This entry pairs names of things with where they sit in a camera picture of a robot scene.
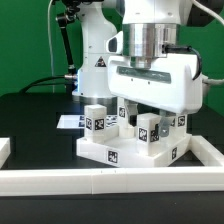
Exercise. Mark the white U-shaped fence wall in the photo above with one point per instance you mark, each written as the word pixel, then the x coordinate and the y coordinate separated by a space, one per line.
pixel 208 177

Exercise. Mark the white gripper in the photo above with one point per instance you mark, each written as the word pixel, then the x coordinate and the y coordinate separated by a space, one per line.
pixel 168 85

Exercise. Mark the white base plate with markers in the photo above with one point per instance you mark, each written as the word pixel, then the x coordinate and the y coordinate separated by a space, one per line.
pixel 77 121

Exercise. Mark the white square table top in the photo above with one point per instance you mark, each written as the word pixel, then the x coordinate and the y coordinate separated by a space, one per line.
pixel 130 153

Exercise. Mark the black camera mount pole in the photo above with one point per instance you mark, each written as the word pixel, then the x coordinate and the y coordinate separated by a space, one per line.
pixel 63 19

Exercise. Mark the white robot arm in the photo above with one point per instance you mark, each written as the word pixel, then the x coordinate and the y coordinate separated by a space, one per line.
pixel 130 50

